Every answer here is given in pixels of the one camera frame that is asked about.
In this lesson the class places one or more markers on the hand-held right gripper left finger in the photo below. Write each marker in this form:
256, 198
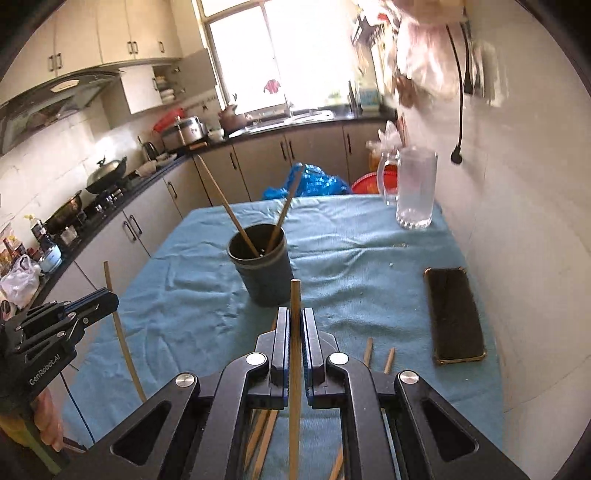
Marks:
284, 332

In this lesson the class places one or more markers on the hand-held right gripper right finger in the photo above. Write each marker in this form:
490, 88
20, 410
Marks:
309, 332

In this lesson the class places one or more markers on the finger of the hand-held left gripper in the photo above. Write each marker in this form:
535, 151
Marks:
92, 311
69, 304

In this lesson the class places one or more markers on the dark round chopstick holder cup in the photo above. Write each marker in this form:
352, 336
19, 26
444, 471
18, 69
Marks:
265, 281

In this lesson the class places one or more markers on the person's left hand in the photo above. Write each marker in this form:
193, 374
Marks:
50, 415

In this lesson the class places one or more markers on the small blue white appliance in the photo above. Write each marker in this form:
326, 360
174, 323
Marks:
50, 259

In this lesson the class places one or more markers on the white plastic bag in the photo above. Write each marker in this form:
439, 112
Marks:
18, 281

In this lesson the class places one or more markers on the dark sauce bottle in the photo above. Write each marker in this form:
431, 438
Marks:
36, 230

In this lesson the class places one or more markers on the dark cooking pot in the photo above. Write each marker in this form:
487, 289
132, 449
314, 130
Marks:
64, 214

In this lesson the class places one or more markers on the blue towel tablecloth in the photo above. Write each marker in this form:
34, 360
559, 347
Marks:
194, 286

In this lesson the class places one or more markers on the gas stove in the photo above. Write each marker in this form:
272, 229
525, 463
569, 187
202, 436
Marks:
111, 201

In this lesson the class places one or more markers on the cream lower cabinets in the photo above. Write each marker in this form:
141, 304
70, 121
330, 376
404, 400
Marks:
152, 203

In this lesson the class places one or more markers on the cream cabinets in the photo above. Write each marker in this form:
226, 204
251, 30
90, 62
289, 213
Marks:
152, 203
115, 32

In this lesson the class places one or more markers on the wok with lid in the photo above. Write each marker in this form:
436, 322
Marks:
108, 173

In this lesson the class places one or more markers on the black smartphone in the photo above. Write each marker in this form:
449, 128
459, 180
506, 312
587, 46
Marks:
455, 318

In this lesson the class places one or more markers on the blue plastic bag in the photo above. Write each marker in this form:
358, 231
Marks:
318, 184

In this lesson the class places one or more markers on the black kitchen countertop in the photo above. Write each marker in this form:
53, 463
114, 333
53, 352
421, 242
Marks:
152, 173

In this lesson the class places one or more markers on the white bowls on counter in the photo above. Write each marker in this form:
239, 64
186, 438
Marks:
157, 168

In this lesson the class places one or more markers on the red plastic basin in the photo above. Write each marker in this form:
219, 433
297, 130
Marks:
364, 184

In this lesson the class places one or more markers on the steel electric kettle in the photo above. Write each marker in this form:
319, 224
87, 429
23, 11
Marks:
150, 151

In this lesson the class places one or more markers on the clear glass mug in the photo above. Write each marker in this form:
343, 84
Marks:
415, 194

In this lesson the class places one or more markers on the silver rice cooker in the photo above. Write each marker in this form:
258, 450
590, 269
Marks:
182, 134

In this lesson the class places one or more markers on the range hood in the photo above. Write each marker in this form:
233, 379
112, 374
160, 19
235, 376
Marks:
46, 101

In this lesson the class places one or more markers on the red plastic lid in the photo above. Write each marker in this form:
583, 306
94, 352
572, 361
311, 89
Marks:
166, 120

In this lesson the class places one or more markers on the clear bag of food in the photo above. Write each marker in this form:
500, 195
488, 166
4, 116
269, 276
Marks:
385, 138

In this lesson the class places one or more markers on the small white bowl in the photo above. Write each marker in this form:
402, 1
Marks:
216, 134

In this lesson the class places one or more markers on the steel sink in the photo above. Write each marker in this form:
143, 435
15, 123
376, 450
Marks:
281, 121

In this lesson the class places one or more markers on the brown utensil holder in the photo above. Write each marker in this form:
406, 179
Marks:
231, 117

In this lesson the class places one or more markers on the stack of white dishes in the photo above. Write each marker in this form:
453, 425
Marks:
165, 90

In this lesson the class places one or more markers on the white detergent container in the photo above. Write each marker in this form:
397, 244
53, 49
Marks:
368, 98

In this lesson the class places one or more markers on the pink cloth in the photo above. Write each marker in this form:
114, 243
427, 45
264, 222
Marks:
271, 86

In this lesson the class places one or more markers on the cream upper cabinets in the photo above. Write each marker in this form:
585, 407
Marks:
115, 32

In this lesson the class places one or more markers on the kitchen window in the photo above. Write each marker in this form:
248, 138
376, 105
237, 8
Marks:
277, 50

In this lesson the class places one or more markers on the pink hanging plastic bag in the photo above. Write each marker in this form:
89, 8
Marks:
429, 60

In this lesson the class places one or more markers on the tan hanging plastic bag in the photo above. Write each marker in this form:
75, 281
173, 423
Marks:
429, 9

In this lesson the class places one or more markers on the open wall cabinet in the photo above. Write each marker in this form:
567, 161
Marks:
138, 87

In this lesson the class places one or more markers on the wall utensil rack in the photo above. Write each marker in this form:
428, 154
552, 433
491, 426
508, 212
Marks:
371, 30

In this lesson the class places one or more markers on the white wall socket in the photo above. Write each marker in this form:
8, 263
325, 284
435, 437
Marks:
491, 74

